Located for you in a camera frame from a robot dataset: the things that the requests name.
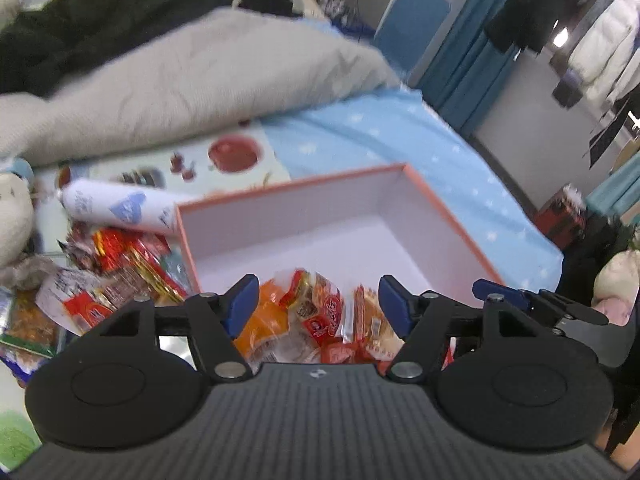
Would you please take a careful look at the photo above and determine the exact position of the blue curtain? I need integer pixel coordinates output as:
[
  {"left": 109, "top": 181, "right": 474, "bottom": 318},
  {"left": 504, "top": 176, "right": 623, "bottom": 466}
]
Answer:
[{"left": 417, "top": 0, "right": 524, "bottom": 137}]

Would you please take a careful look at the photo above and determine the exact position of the bedside clutter of bottles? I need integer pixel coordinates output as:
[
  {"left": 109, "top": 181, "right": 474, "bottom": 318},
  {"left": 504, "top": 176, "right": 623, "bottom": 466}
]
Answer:
[{"left": 309, "top": 0, "right": 377, "bottom": 37}]

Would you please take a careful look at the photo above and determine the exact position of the black clothes heap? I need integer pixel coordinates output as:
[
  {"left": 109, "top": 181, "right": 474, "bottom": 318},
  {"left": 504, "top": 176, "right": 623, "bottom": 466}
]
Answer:
[{"left": 0, "top": 0, "right": 302, "bottom": 99}]

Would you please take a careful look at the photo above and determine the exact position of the red box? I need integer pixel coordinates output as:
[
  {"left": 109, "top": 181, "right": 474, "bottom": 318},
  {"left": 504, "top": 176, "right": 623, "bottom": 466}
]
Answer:
[{"left": 536, "top": 184, "right": 589, "bottom": 252}]

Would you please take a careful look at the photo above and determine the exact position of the hanging black jacket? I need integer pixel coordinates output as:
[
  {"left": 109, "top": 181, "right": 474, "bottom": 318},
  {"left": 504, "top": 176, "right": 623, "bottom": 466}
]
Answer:
[{"left": 482, "top": 0, "right": 602, "bottom": 57}]

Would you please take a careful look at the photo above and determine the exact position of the blue chair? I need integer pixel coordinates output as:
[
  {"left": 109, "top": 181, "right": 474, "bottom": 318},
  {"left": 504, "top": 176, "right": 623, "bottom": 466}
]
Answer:
[{"left": 372, "top": 0, "right": 452, "bottom": 82}]

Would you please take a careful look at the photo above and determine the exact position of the orange snack bag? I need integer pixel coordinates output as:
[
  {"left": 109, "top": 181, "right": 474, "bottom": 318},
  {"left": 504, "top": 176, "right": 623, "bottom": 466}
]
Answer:
[{"left": 232, "top": 277, "right": 297, "bottom": 367}]

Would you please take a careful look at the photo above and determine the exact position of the clear snack bag red label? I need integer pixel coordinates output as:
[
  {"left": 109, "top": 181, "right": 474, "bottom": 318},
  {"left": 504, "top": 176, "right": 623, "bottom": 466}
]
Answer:
[{"left": 279, "top": 269, "right": 347, "bottom": 357}]

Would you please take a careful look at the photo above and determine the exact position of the white spray bottle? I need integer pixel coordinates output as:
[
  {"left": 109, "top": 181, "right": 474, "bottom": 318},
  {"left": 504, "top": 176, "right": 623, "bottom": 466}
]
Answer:
[{"left": 60, "top": 178, "right": 199, "bottom": 237}]

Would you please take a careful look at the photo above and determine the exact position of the white plush duck toy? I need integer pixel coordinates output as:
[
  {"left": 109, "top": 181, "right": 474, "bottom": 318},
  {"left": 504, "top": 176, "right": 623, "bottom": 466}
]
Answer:
[{"left": 0, "top": 157, "right": 37, "bottom": 269}]

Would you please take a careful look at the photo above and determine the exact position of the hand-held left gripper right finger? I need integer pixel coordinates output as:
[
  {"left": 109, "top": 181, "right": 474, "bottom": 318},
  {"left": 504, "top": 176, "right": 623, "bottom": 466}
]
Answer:
[{"left": 378, "top": 275, "right": 556, "bottom": 383}]

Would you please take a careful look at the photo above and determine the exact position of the pile of snack packets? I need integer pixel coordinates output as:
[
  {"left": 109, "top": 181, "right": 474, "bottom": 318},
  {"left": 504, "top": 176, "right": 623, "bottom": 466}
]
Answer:
[{"left": 0, "top": 220, "right": 197, "bottom": 377}]

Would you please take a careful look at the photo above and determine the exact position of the orange pastry bag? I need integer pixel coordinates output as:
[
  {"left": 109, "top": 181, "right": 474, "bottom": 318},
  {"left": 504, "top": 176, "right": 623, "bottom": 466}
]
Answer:
[{"left": 352, "top": 285, "right": 407, "bottom": 357}]

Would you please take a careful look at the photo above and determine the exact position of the pink cardboard box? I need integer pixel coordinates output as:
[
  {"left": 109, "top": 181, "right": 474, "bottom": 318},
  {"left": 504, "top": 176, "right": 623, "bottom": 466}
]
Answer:
[{"left": 175, "top": 162, "right": 506, "bottom": 313}]

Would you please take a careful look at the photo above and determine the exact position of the grey blanket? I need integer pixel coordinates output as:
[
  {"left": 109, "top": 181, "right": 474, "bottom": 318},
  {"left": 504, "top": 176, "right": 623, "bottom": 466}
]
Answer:
[{"left": 0, "top": 7, "right": 402, "bottom": 169}]

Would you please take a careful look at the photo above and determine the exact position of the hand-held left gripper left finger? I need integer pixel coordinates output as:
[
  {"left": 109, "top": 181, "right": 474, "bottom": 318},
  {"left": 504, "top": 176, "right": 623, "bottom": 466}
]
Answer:
[{"left": 82, "top": 274, "right": 261, "bottom": 383}]

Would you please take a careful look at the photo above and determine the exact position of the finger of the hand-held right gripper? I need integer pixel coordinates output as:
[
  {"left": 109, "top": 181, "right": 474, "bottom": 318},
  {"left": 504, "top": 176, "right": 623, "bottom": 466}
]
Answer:
[{"left": 472, "top": 279, "right": 610, "bottom": 328}]

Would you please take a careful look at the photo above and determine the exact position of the hanging white jacket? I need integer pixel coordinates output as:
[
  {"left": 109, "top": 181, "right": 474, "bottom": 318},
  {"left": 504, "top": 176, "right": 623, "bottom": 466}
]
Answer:
[{"left": 567, "top": 0, "right": 640, "bottom": 107}]

